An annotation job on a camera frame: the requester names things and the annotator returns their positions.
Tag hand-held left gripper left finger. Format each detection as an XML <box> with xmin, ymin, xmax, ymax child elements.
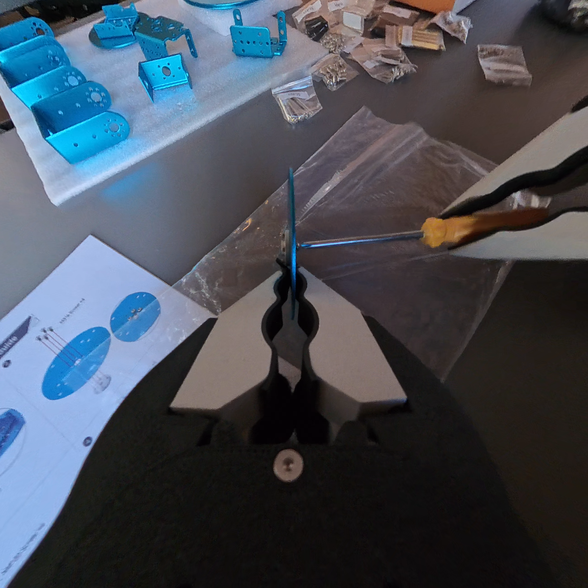
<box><xmin>169</xmin><ymin>270</ymin><xmax>295</xmax><ymax>443</ymax></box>

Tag single clear hardware bag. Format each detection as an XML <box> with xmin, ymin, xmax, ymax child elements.
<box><xmin>477</xmin><ymin>43</ymin><xmax>533</xmax><ymax>88</ymax></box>

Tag clear plastic bag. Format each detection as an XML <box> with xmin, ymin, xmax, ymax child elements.
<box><xmin>172</xmin><ymin>107</ymin><xmax>513</xmax><ymax>382</ymax></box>

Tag pile of small screw bags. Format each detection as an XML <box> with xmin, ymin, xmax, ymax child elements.
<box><xmin>271</xmin><ymin>0</ymin><xmax>474</xmax><ymax>124</ymax></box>

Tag yellow-handled screwdriver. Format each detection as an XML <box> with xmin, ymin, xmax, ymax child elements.
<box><xmin>299</xmin><ymin>207</ymin><xmax>550</xmax><ymax>251</ymax></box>

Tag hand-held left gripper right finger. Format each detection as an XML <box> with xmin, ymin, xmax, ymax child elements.
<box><xmin>294</xmin><ymin>270</ymin><xmax>409</xmax><ymax>443</ymax></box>

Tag small blue U bracket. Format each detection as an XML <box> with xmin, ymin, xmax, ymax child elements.
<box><xmin>138</xmin><ymin>54</ymin><xmax>193</xmax><ymax>103</ymax></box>

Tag white assembly instruction sheet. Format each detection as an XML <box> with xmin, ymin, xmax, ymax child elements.
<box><xmin>0</xmin><ymin>235</ymin><xmax>217</xmax><ymax>579</ymax></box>

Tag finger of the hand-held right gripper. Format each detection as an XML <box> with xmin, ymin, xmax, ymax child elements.
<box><xmin>439</xmin><ymin>107</ymin><xmax>588</xmax><ymax>221</ymax></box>
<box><xmin>447</xmin><ymin>202</ymin><xmax>588</xmax><ymax>262</ymax></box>

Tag blue angled bracket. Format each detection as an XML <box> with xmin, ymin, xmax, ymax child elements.
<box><xmin>88</xmin><ymin>4</ymin><xmax>139</xmax><ymax>49</ymax></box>

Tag dark crinkled plastic bag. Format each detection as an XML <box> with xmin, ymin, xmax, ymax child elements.
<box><xmin>540</xmin><ymin>0</ymin><xmax>588</xmax><ymax>32</ymax></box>

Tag white foam sheet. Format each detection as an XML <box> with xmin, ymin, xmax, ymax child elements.
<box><xmin>0</xmin><ymin>0</ymin><xmax>329</xmax><ymax>206</ymax></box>

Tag blue round metal disc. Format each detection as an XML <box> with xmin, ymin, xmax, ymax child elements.
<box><xmin>278</xmin><ymin>167</ymin><xmax>300</xmax><ymax>319</ymax></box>

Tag orange and white cardboard box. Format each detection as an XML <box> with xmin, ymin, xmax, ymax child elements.
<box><xmin>395</xmin><ymin>0</ymin><xmax>478</xmax><ymax>14</ymax></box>

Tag wide blue perforated bracket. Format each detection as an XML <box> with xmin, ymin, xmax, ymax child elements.
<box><xmin>230</xmin><ymin>8</ymin><xmax>288</xmax><ymax>59</ymax></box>

